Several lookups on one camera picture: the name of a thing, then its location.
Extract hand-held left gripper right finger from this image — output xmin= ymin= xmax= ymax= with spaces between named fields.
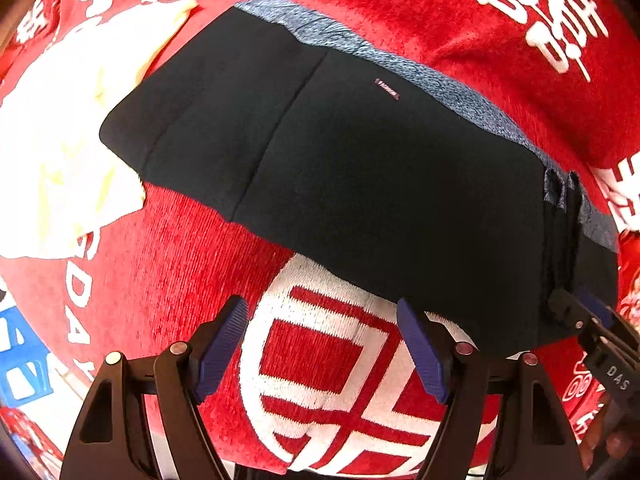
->
xmin=396 ymin=298 xmax=588 ymax=480

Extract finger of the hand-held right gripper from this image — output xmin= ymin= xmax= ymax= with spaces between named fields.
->
xmin=575 ymin=285 xmax=640 ymax=358
xmin=547 ymin=287 xmax=603 ymax=336

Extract blue plastic crate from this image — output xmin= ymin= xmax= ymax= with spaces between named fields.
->
xmin=0 ymin=305 xmax=56 ymax=403

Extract cream white cloth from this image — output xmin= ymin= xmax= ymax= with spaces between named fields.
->
xmin=0 ymin=0 xmax=198 ymax=261

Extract red embroidered pillow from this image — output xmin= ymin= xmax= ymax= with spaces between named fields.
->
xmin=615 ymin=230 xmax=640 ymax=321

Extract black pants with blue trim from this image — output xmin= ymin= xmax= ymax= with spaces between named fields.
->
xmin=99 ymin=0 xmax=621 ymax=358

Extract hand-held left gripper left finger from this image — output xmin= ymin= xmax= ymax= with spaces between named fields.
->
xmin=59 ymin=295 xmax=249 ymax=480

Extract red printed blanket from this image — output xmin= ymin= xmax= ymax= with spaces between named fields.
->
xmin=0 ymin=0 xmax=640 ymax=477

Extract person's right hand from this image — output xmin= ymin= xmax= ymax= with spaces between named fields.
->
xmin=580 ymin=400 xmax=640 ymax=472

